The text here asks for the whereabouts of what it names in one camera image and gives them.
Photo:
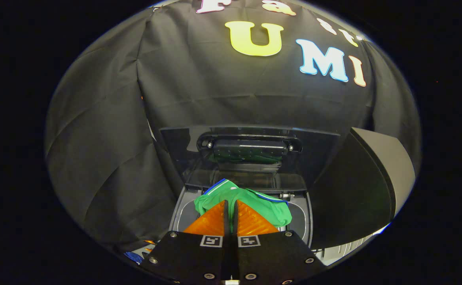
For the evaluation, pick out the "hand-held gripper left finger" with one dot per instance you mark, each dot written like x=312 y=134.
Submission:
x=187 y=257

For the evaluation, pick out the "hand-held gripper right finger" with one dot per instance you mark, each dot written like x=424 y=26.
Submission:
x=274 y=257

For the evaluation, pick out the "green polo shirt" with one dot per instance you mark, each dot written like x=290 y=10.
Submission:
x=270 y=209

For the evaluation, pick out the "black backdrop cloth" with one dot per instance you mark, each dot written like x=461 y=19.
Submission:
x=104 y=138

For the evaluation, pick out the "grey cabinet with black frame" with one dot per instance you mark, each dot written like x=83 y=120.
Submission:
x=357 y=190

